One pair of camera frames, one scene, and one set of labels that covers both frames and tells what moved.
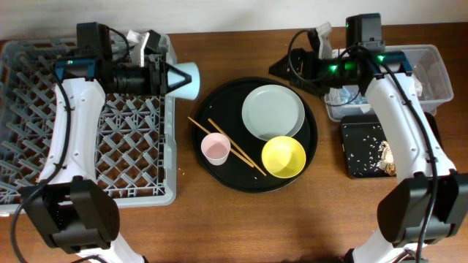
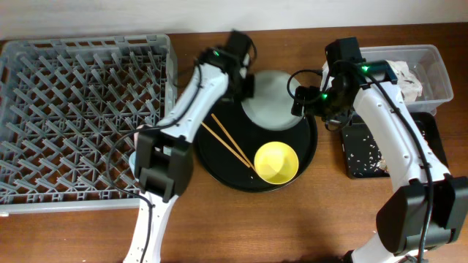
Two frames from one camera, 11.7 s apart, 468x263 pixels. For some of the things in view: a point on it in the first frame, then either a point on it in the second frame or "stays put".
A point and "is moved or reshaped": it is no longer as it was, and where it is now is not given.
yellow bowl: [283, 157] is moved or reshaped
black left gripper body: [138, 81] -> [243, 89]
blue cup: [191, 90] -> [131, 162]
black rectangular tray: [362, 136] stays put
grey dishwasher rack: [137, 135] stays put
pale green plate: [273, 110] is moved or reshaped
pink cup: [216, 147] -> [136, 139]
